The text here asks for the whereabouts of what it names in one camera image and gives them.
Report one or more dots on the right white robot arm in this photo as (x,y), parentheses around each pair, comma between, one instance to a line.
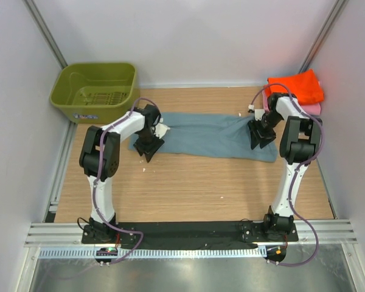
(300,142)

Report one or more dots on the olive green plastic basket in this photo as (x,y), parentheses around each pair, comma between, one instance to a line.
(95,93)

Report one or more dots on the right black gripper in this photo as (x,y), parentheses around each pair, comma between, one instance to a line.
(266,137)

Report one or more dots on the left corner aluminium post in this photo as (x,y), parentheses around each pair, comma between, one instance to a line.
(45,31)

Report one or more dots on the right corner aluminium post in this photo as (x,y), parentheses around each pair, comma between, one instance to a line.
(328,25)

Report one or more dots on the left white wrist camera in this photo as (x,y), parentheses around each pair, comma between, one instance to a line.
(161,130)

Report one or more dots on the corner aluminium post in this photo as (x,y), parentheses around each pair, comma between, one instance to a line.
(328,25)
(45,31)

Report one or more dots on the orange folded t shirt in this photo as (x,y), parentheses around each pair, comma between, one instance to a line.
(305,86)

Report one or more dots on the white slotted cable duct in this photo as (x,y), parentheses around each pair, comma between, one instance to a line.
(110,253)

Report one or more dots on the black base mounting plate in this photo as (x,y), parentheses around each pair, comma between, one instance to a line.
(190,236)

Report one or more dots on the grey-blue t shirt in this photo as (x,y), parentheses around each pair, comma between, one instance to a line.
(213,135)

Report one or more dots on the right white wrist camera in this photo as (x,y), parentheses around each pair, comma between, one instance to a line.
(258,113)

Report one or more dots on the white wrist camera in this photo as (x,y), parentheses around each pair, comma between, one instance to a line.
(161,130)
(258,113)

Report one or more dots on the pink folded t shirt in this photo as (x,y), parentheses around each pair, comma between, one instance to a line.
(314,110)

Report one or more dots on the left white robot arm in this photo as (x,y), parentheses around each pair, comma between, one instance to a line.
(99,159)

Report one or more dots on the aluminium frame rail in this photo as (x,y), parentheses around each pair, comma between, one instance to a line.
(68,234)

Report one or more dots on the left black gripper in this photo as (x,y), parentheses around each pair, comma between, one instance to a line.
(141,148)

